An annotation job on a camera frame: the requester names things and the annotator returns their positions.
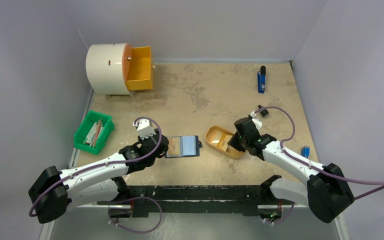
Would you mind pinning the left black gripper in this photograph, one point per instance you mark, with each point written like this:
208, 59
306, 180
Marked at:
142, 141

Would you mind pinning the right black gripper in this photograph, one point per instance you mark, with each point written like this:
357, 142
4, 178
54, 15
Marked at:
233, 143

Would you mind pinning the blue leather card holder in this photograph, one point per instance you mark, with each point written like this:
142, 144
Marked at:
190, 147

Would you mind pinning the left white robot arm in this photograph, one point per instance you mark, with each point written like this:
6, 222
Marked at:
56, 191

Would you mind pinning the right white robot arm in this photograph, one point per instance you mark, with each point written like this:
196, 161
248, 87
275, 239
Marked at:
319, 187

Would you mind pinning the tan oval plastic tray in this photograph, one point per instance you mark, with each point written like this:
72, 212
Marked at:
230, 152

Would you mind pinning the small black grey knob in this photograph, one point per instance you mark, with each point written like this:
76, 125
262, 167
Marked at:
264, 113

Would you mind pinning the green plastic bin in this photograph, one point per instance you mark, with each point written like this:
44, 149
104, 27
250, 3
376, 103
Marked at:
90, 118

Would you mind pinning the sticks in green bin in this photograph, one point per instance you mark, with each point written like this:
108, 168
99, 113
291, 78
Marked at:
94, 133

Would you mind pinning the small blue block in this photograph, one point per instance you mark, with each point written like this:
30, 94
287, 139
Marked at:
305, 151

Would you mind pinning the blue black utility tool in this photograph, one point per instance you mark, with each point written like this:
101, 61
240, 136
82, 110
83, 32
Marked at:
261, 80

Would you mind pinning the orange plastic drawer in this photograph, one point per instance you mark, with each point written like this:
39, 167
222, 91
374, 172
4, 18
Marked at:
141, 70

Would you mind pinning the white cylindrical drawer cabinet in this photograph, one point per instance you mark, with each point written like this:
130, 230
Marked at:
107, 67

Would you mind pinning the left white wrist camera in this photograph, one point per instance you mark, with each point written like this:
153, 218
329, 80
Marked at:
144, 128

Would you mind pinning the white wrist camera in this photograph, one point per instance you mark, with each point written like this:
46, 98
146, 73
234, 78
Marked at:
144, 128
253, 117

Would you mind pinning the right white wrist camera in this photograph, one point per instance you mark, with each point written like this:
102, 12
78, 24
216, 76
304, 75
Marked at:
253, 117

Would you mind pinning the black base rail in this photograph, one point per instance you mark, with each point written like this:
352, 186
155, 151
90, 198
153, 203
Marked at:
247, 200

